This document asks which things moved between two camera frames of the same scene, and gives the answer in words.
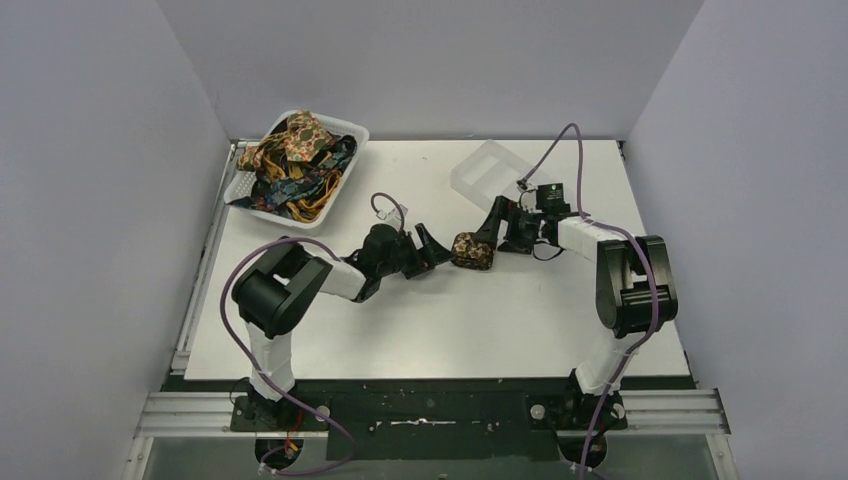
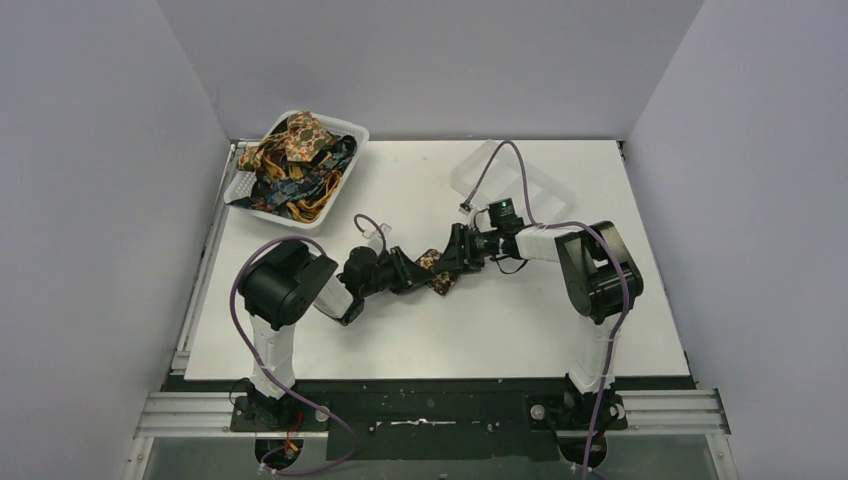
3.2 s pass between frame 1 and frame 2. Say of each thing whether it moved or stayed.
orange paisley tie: stayed
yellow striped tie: stayed
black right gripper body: moved
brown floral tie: moved
